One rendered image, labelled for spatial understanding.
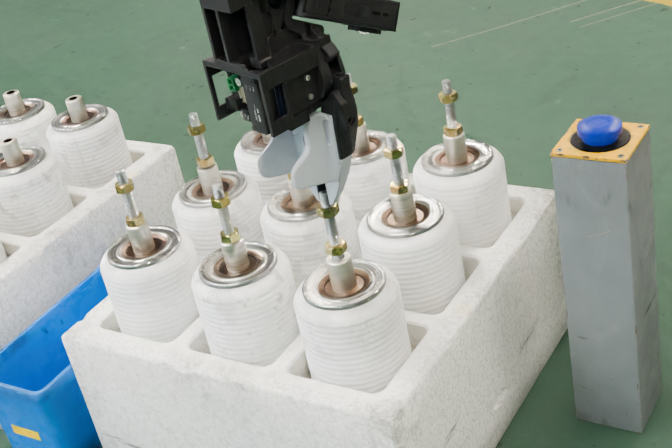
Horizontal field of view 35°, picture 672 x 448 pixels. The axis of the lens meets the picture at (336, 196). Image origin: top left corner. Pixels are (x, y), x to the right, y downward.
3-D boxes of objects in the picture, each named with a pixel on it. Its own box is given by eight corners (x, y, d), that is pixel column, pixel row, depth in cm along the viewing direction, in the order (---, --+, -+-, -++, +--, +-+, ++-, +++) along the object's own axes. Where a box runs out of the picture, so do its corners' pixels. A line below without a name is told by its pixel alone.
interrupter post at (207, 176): (208, 200, 115) (200, 173, 114) (199, 192, 117) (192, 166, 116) (228, 191, 116) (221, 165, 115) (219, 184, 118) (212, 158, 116)
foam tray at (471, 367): (296, 271, 146) (268, 155, 138) (572, 322, 126) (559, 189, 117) (108, 466, 119) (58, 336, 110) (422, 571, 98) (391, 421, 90)
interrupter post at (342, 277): (345, 298, 94) (338, 267, 93) (326, 291, 96) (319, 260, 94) (363, 285, 96) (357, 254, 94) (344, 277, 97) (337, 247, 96)
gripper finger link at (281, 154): (259, 214, 92) (237, 118, 87) (309, 183, 95) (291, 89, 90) (283, 225, 90) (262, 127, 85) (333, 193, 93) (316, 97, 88)
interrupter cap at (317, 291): (346, 323, 91) (345, 316, 91) (285, 297, 96) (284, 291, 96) (404, 278, 96) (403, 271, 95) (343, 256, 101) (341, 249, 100)
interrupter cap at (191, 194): (196, 218, 112) (194, 212, 112) (169, 193, 118) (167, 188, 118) (259, 190, 115) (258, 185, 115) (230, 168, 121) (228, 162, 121)
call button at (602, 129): (586, 131, 100) (585, 111, 99) (629, 134, 98) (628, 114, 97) (571, 151, 97) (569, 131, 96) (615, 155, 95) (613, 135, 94)
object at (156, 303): (175, 431, 111) (127, 287, 102) (129, 393, 118) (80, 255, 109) (249, 382, 116) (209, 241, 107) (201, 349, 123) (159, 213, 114)
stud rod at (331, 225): (344, 261, 95) (329, 188, 92) (346, 267, 94) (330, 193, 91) (333, 264, 95) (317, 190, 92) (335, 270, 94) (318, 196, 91)
